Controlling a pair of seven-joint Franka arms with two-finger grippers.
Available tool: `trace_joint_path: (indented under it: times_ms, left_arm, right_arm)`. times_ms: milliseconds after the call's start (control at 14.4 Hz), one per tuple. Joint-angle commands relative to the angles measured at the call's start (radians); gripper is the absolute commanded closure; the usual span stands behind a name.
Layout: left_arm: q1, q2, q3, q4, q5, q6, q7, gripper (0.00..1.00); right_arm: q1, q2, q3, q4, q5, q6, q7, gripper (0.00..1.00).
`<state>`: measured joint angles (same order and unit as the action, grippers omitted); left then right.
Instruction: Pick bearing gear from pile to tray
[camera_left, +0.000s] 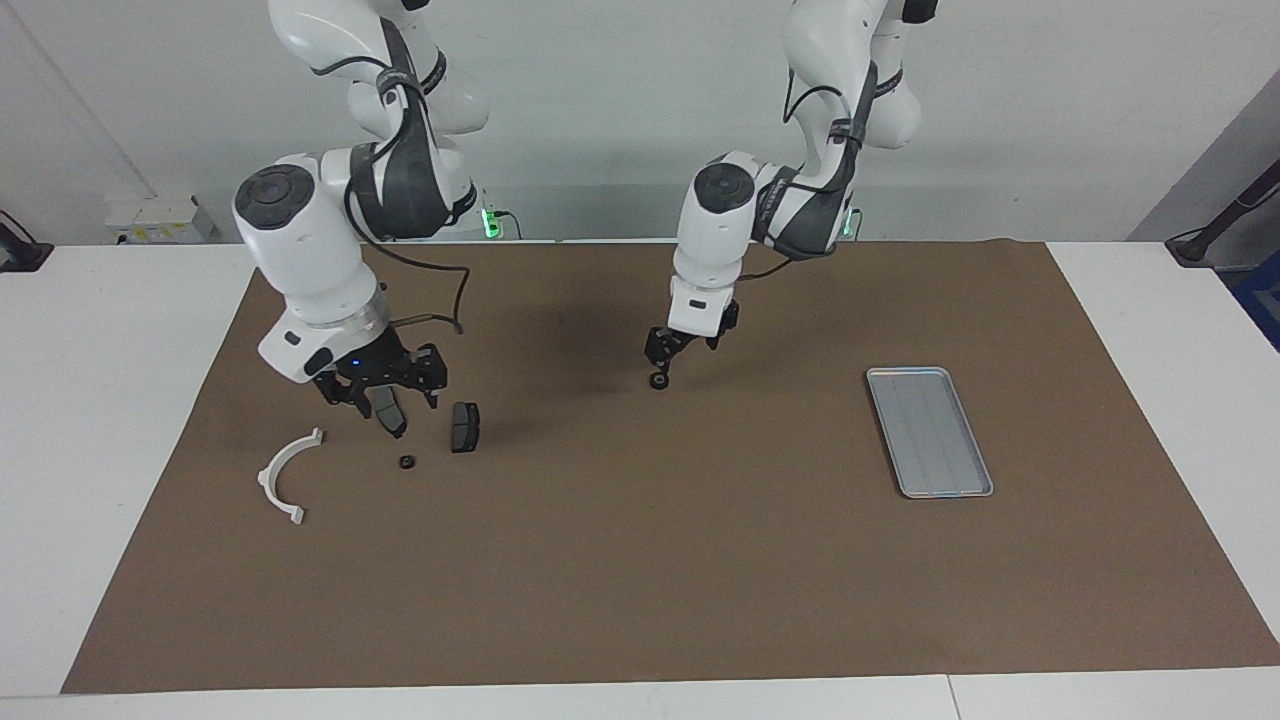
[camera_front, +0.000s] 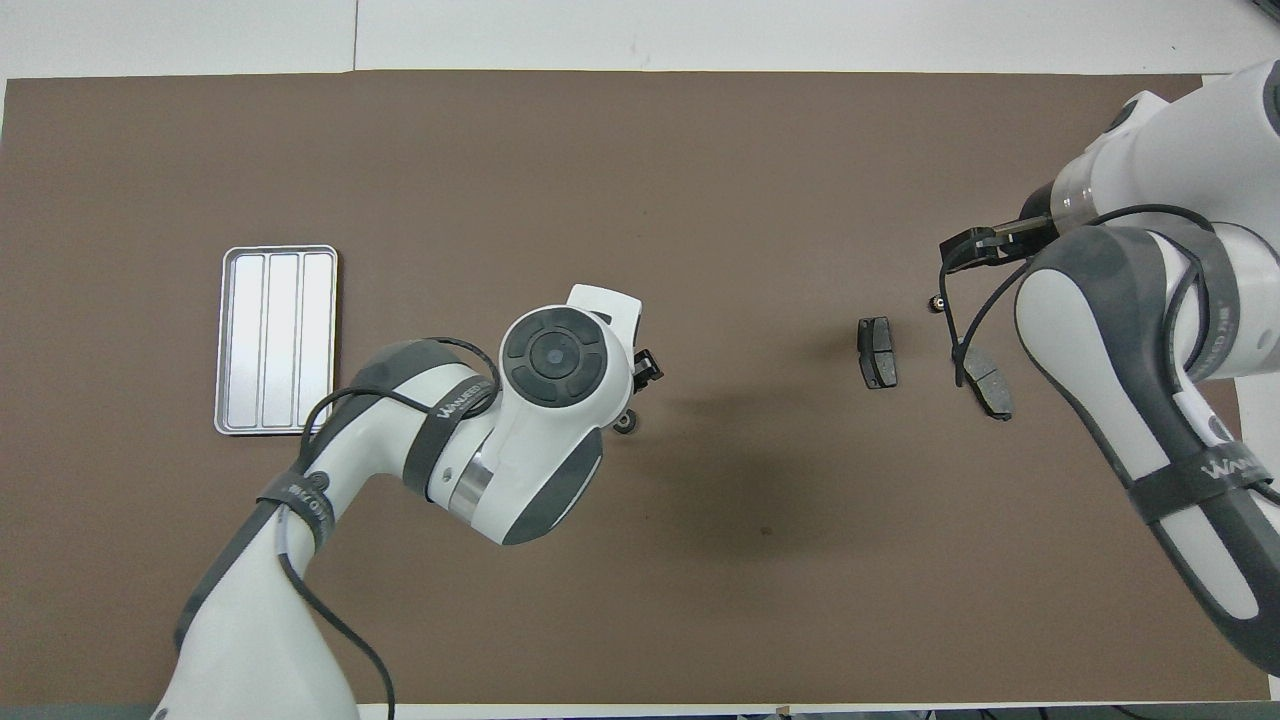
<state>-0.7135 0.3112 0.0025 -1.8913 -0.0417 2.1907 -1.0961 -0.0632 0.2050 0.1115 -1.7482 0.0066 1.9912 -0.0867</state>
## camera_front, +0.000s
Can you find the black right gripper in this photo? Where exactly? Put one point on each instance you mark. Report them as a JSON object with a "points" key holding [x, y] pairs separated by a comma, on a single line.
{"points": [[1020, 235]]}

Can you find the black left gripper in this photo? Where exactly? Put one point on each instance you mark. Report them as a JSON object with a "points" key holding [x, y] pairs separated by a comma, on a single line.
{"points": [[646, 368]]}

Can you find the large black bearing gear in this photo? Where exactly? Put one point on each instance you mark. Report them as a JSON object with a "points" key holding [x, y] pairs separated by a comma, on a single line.
{"points": [[627, 425]]}

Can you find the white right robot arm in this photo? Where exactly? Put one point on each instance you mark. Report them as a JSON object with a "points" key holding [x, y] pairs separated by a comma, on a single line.
{"points": [[1120, 330]]}

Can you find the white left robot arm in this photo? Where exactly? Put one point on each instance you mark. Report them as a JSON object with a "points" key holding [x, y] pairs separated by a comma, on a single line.
{"points": [[520, 440]]}

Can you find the silver metal tray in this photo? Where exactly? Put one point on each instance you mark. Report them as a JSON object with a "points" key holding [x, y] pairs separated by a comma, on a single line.
{"points": [[275, 340]]}

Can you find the curved grey brake pad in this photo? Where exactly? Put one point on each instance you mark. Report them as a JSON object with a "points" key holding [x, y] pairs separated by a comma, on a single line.
{"points": [[988, 385]]}

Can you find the rectangular grey brake pad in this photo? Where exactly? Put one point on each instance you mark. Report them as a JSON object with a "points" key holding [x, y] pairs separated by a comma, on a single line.
{"points": [[878, 352]]}

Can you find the brown table mat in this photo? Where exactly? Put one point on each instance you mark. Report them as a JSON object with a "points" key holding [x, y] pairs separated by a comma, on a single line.
{"points": [[700, 180]]}

